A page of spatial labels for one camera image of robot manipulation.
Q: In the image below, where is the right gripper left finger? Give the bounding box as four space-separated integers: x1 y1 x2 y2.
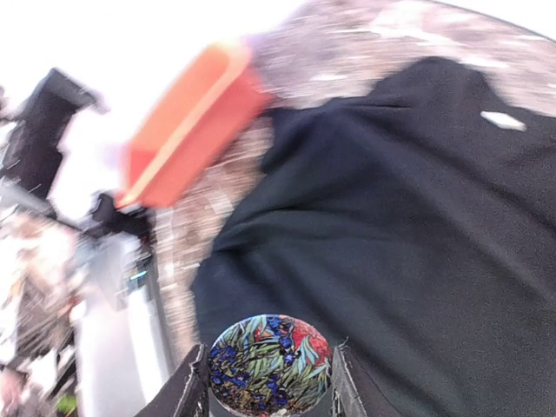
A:
136 344 209 417

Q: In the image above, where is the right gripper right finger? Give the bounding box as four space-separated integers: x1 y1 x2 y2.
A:
331 345 372 417

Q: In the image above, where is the orange plastic bin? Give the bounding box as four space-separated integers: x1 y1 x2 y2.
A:
115 43 271 209

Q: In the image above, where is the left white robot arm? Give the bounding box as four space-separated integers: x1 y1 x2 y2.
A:
1 68 152 242

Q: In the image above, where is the black t-shirt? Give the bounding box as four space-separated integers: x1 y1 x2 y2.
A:
192 57 555 416

